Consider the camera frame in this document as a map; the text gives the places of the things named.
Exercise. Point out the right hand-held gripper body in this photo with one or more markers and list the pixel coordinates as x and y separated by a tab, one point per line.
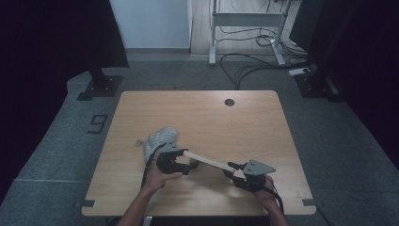
254	179

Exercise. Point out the white power strip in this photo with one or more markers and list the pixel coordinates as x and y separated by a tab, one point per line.
298	72

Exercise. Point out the dark curtain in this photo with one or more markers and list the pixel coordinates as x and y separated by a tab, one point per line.
47	47
360	47

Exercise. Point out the person's right hand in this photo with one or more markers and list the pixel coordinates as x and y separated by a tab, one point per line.
265	197

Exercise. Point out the white metal desk frame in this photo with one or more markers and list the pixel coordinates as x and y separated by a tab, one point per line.
244	19

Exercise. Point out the white caterpillar picture book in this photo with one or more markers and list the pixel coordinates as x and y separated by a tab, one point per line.
208	161

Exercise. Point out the black stand base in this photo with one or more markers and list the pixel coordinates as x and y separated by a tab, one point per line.
313	86
102	87

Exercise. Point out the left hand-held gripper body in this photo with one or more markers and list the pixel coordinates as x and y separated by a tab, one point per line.
167	160

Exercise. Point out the black table grommet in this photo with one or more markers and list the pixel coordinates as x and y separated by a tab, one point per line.
229	102

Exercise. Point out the person's left hand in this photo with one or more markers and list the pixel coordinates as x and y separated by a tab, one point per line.
156	180

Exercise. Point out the grey table leg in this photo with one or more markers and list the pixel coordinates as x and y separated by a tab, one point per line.
147	221

